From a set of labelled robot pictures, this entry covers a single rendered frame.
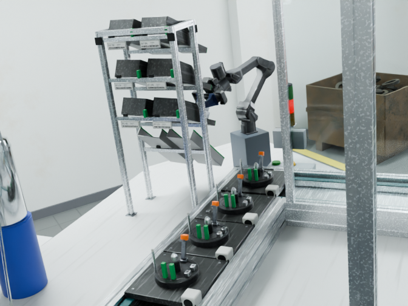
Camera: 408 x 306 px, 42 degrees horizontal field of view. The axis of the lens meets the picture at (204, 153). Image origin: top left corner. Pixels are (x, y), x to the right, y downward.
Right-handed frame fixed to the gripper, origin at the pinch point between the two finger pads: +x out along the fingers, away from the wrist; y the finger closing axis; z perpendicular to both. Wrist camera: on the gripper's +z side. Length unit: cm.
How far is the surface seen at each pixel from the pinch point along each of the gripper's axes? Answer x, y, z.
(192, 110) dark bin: 13.2, 8.8, 5.5
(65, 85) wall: -55, -223, -25
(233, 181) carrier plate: 15.9, 16.8, -29.2
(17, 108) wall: -16, -235, -21
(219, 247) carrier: 60, 52, -15
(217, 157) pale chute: 8.6, 4.1, -23.1
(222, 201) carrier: 35, 30, -22
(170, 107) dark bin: 21.4, 7.3, 12.2
